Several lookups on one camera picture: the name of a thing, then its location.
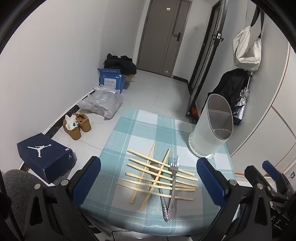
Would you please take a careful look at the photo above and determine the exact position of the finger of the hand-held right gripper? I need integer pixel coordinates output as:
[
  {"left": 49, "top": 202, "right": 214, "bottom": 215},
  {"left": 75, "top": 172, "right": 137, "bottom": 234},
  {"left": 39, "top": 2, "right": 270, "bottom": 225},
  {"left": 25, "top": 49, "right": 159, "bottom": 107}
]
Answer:
[
  {"left": 262, "top": 161, "right": 290, "bottom": 197},
  {"left": 245, "top": 165, "right": 272, "bottom": 193}
]

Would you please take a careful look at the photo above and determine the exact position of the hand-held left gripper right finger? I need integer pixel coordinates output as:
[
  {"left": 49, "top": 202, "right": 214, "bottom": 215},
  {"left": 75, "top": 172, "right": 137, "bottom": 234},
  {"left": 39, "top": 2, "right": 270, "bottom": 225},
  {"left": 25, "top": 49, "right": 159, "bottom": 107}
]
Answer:
[{"left": 194, "top": 158, "right": 275, "bottom": 241}]

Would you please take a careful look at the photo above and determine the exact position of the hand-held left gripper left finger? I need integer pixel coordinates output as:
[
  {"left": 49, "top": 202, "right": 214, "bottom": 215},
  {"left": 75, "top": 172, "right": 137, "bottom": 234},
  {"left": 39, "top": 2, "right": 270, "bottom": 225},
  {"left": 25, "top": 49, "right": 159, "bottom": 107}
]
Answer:
[{"left": 24, "top": 156, "right": 102, "bottom": 241}]

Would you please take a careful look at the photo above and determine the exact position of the white plastic utensil holder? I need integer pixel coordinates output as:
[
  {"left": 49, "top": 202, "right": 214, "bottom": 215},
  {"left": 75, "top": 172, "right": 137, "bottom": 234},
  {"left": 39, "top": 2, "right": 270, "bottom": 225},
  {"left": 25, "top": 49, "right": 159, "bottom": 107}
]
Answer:
[{"left": 188, "top": 93, "right": 234, "bottom": 159}]

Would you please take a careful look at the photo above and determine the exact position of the silver spoon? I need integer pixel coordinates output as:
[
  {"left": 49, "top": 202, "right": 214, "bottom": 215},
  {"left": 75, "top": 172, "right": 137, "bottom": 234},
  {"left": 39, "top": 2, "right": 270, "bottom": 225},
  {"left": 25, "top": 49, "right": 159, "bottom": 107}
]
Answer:
[{"left": 149, "top": 163, "right": 170, "bottom": 222}]

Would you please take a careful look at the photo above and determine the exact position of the pile of wooden chopsticks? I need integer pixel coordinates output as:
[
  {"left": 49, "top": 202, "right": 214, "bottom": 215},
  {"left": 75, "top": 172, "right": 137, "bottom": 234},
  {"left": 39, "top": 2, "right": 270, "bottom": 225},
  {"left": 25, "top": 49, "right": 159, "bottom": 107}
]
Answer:
[{"left": 116, "top": 142, "right": 199, "bottom": 211}]

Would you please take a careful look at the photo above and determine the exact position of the white shoulder bag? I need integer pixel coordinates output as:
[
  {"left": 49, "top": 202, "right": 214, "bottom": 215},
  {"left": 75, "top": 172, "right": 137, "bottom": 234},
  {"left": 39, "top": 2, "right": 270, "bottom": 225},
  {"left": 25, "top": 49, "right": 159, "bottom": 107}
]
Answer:
[{"left": 232, "top": 5, "right": 265, "bottom": 72}]

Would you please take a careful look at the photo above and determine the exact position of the silver fork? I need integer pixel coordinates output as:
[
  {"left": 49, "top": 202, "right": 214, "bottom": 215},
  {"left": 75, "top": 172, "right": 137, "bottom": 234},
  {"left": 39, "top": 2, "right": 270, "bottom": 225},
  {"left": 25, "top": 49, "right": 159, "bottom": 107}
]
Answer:
[{"left": 162, "top": 154, "right": 180, "bottom": 223}]

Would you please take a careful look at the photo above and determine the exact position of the brown shoe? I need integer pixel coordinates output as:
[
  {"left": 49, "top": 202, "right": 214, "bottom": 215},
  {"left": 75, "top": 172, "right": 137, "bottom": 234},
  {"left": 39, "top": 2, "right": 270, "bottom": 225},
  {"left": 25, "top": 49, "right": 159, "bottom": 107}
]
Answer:
[
  {"left": 63, "top": 114, "right": 82, "bottom": 141},
  {"left": 75, "top": 113, "right": 92, "bottom": 133}
]

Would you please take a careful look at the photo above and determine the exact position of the navy shoe box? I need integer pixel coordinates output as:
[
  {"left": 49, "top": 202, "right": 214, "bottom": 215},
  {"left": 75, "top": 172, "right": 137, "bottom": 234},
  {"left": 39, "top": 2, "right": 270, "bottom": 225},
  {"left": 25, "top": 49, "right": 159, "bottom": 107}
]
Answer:
[{"left": 17, "top": 133, "right": 76, "bottom": 184}]

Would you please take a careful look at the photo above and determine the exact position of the white crumpled cloth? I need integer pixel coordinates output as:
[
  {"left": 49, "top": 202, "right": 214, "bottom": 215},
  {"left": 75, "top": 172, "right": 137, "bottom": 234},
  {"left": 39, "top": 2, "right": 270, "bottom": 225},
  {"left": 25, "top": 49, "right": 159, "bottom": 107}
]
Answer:
[{"left": 65, "top": 115, "right": 80, "bottom": 130}]

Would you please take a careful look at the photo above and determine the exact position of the silver folding umbrella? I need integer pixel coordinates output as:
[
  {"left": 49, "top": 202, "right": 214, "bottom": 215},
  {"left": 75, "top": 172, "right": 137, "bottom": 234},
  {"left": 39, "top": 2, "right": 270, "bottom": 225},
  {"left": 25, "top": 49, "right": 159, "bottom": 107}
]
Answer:
[{"left": 232, "top": 72, "right": 253, "bottom": 126}]

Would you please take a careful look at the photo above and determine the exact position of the black and orange object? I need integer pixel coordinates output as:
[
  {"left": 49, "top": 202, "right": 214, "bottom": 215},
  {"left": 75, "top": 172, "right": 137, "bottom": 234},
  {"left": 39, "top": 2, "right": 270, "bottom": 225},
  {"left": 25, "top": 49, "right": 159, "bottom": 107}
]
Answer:
[{"left": 185, "top": 105, "right": 199, "bottom": 119}]

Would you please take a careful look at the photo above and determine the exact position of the white wardrobe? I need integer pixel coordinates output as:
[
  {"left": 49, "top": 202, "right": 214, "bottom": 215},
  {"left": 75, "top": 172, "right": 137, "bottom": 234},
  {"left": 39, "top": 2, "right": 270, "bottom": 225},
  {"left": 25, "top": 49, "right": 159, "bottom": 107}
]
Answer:
[{"left": 229, "top": 42, "right": 296, "bottom": 178}]

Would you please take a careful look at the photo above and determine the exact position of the teal checked tablecloth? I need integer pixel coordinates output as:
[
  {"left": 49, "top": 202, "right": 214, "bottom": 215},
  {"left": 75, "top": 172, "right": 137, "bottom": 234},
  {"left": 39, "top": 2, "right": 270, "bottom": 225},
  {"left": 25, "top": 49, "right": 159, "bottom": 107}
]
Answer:
[{"left": 80, "top": 108, "right": 241, "bottom": 237}]

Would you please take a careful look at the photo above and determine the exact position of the grey plastic bag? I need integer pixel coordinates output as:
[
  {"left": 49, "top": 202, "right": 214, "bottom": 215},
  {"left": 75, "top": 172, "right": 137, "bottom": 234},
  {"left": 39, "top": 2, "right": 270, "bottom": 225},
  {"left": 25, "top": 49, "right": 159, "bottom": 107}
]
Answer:
[{"left": 77, "top": 86, "right": 124, "bottom": 119}]

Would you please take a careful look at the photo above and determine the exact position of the black jacket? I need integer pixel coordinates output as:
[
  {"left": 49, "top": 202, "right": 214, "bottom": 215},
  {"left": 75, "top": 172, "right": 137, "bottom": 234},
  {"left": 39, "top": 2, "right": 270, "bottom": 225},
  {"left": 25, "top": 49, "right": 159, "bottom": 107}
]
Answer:
[{"left": 203, "top": 68, "right": 250, "bottom": 112}]

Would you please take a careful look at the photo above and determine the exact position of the blue cardboard box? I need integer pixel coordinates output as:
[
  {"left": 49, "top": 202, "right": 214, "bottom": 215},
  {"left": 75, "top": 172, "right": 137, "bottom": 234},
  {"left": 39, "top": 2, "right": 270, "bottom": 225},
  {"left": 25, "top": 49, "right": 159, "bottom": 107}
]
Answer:
[{"left": 97, "top": 68, "right": 127, "bottom": 94}]

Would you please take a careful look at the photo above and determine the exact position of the pile of black clothes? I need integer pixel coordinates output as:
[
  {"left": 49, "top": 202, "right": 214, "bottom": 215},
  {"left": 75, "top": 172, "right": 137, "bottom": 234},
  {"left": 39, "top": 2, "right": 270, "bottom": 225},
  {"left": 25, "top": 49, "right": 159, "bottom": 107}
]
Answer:
[{"left": 103, "top": 53, "right": 137, "bottom": 76}]

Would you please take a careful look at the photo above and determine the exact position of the black framed door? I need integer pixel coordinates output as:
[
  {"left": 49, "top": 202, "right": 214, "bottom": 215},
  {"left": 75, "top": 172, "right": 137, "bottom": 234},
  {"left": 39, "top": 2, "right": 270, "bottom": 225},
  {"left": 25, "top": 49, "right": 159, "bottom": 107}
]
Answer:
[{"left": 187, "top": 0, "right": 229, "bottom": 105}]

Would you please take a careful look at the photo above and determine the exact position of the grey door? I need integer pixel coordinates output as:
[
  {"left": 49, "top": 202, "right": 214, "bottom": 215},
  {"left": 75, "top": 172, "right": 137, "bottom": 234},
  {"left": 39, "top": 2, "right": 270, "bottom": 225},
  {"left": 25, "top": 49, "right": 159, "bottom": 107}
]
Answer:
[{"left": 136, "top": 0, "right": 193, "bottom": 77}]

